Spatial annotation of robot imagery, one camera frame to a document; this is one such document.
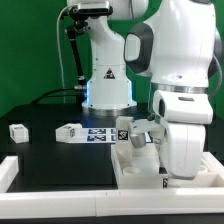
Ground black cables at base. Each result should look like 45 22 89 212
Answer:
30 87 88 106

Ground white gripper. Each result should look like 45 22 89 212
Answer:
128 119 206 180

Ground black camera on mount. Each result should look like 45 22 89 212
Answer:
66 1 113 86

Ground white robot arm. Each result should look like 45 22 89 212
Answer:
117 0 217 180

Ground white U-shaped fence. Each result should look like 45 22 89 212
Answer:
0 153 224 219

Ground fiducial marker sheet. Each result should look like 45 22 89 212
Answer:
68 127 153 145

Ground white square table top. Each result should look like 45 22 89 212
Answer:
111 143 224 189

